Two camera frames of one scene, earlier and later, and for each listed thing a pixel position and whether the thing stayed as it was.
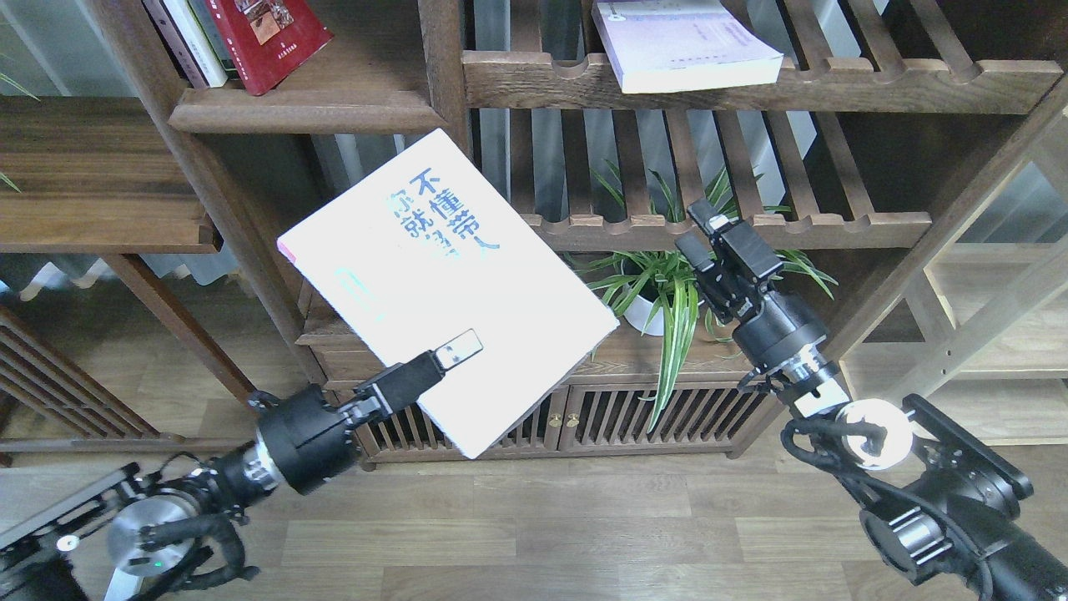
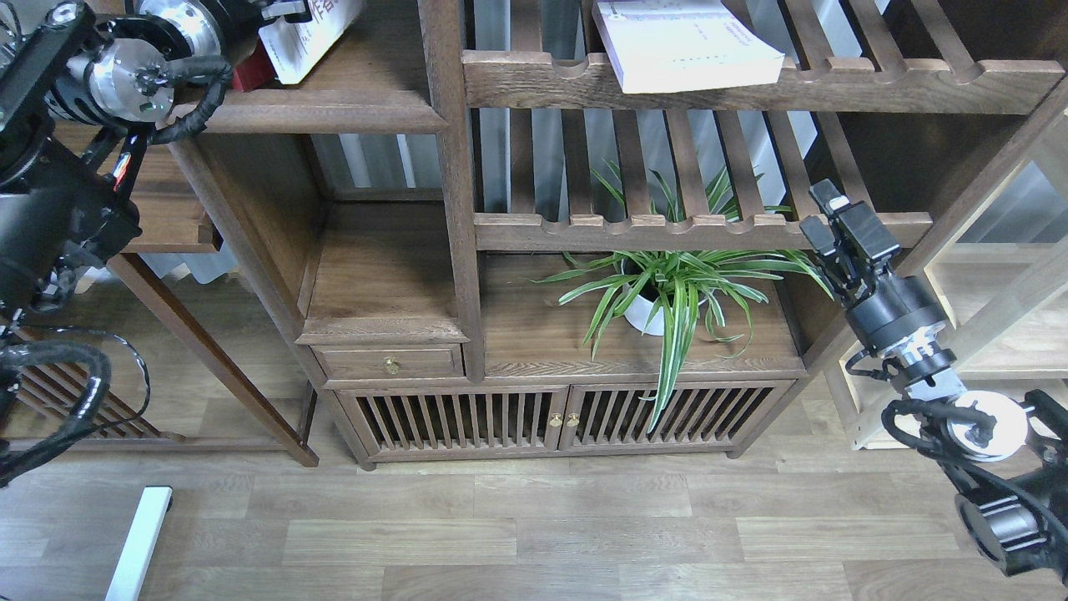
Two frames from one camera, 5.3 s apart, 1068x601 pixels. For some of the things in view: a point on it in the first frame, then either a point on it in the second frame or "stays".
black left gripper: x=310 y=443 → x=236 y=23
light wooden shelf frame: x=976 y=316 stays
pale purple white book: x=675 y=45 stays
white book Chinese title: x=432 y=247 → x=294 y=48
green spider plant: x=656 y=289 stays
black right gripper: x=779 y=337 → x=899 y=317
